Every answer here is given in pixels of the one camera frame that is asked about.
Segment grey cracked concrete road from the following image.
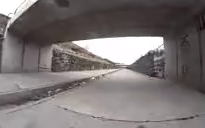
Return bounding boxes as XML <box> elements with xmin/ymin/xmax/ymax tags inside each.
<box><xmin>0</xmin><ymin>68</ymin><xmax>205</xmax><ymax>128</ymax></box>

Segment concrete overpass bridge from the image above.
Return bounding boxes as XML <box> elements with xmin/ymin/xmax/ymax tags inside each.
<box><xmin>0</xmin><ymin>0</ymin><xmax>205</xmax><ymax>95</ymax></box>

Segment raised concrete pavement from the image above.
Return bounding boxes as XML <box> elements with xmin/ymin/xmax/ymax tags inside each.
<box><xmin>0</xmin><ymin>68</ymin><xmax>120</xmax><ymax>98</ymax></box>

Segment stone embankment wall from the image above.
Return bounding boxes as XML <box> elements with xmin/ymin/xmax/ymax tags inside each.
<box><xmin>0</xmin><ymin>9</ymin><xmax>117</xmax><ymax>74</ymax></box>

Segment dark long boundary wall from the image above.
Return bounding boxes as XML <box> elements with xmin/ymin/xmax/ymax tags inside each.
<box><xmin>127</xmin><ymin>47</ymin><xmax>166</xmax><ymax>80</ymax></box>

